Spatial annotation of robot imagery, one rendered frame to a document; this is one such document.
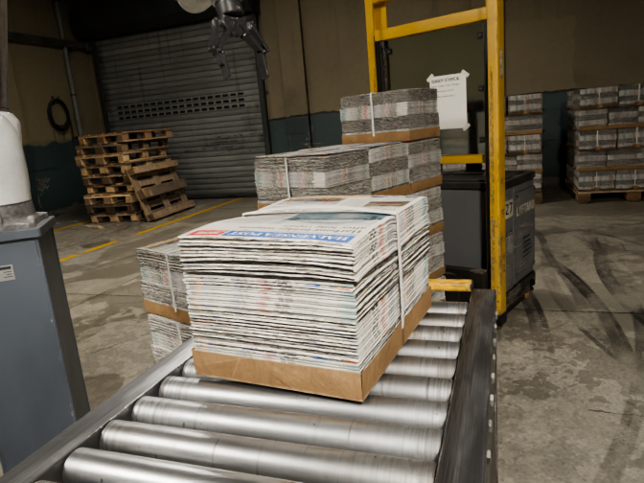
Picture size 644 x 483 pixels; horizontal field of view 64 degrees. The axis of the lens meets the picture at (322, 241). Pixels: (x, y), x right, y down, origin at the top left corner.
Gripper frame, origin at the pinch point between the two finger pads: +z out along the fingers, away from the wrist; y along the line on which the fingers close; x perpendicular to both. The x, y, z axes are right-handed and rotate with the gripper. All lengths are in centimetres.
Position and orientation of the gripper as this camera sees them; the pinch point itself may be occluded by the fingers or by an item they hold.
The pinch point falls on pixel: (246, 74)
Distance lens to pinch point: 157.0
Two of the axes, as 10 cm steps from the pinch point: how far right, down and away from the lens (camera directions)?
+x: -6.6, 1.3, 7.4
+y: 7.1, -2.2, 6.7
